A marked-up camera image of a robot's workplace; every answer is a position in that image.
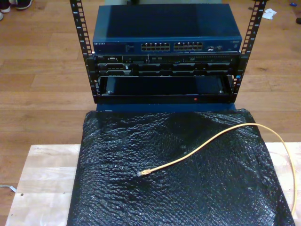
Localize yellow network cable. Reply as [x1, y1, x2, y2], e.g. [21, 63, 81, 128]
[137, 122, 297, 215]

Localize black rack server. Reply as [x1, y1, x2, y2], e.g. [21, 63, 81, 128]
[93, 53, 240, 77]

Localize black bubble mat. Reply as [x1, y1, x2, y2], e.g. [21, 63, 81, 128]
[67, 108, 296, 226]

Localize crumpled white paper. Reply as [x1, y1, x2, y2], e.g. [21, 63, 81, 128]
[262, 8, 278, 20]

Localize person's dark shoe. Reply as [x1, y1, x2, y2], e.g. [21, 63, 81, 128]
[15, 0, 33, 10]

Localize blue network switch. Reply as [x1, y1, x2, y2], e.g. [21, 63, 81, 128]
[92, 3, 243, 55]

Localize black perforated rack post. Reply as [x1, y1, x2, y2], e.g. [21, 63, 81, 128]
[229, 0, 268, 103]
[69, 0, 99, 104]

